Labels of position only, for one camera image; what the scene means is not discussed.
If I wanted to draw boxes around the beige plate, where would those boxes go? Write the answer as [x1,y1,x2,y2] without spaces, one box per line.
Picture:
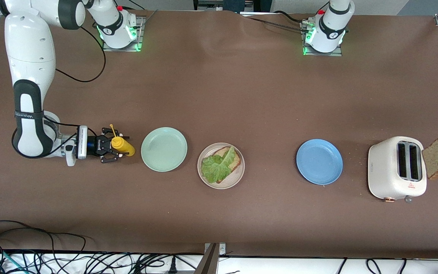
[197,142,245,190]

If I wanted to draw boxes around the black sleeved base cable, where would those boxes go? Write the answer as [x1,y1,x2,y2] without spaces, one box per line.
[238,11,311,34]

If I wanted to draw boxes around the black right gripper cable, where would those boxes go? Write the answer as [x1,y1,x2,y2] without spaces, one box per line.
[11,114,102,158]

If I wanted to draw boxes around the brown table cover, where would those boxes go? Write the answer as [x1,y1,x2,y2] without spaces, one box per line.
[0,6,438,260]

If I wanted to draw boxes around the teal cable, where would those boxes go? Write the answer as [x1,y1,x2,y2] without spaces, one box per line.
[0,247,25,274]

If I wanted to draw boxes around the mint green plate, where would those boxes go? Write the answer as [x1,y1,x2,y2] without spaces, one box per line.
[141,127,188,172]

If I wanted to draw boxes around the yellow mustard squeeze bottle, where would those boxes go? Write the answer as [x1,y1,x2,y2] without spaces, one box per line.
[109,124,136,157]

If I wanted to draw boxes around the aluminium profile post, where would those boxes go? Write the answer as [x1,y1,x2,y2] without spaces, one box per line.
[200,243,227,274]

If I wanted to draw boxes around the white toaster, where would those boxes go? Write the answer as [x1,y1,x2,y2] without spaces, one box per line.
[367,136,427,203]

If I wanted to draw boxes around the green lettuce leaf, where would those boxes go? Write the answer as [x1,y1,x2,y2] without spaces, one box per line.
[201,146,236,183]

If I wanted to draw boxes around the blue plate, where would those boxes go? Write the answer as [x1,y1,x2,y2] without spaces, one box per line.
[296,139,344,186]

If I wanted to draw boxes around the black device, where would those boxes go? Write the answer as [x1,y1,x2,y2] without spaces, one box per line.
[194,0,254,12]

